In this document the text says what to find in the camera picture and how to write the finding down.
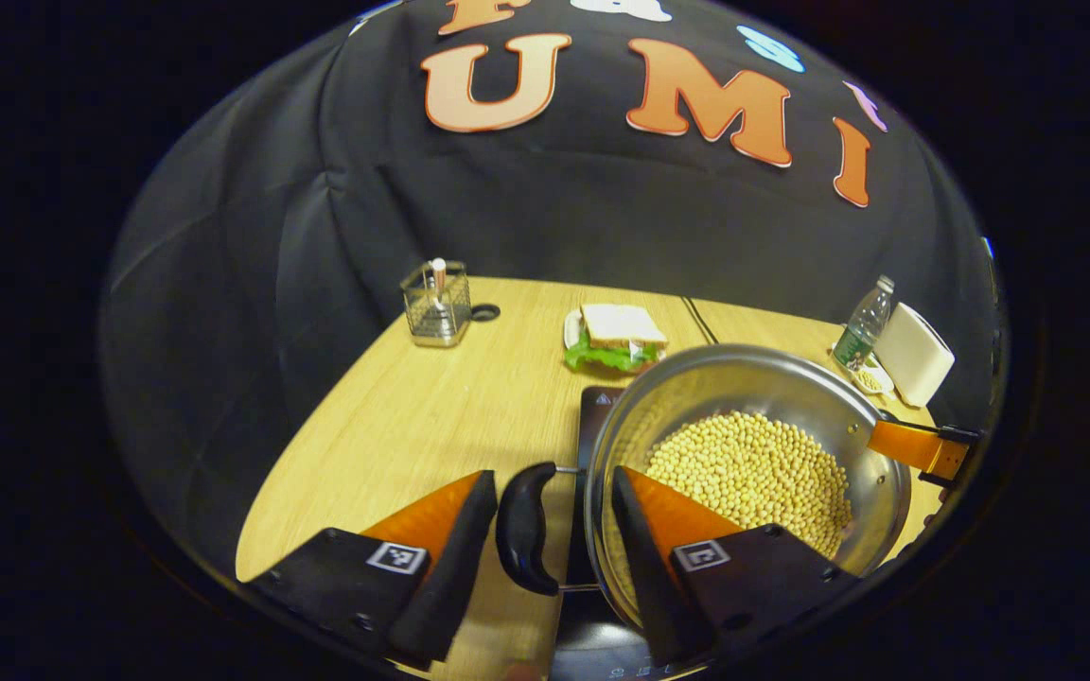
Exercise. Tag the black induction cooktop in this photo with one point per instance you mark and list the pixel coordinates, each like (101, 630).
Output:
(599, 426)

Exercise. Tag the clear plastic water bottle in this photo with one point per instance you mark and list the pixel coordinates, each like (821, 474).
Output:
(862, 331)

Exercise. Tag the stainless steel pot of soybeans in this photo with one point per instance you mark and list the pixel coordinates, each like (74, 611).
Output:
(753, 463)

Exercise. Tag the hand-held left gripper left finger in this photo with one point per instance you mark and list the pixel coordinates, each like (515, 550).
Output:
(455, 567)

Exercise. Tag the white toaster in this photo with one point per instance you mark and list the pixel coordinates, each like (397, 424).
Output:
(914, 355)

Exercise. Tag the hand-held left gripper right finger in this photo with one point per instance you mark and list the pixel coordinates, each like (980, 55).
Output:
(644, 567)

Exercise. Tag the sandwich on white plate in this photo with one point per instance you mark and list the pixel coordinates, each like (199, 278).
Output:
(621, 331)

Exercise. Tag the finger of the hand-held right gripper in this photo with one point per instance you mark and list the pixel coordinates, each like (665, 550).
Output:
(909, 446)

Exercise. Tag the black round table grommet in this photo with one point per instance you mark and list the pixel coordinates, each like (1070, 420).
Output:
(485, 312)

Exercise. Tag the black backdrop cloth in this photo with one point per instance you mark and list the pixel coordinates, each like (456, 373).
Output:
(554, 208)

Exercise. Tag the white divided tray of beans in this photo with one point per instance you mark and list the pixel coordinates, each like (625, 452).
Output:
(871, 380)

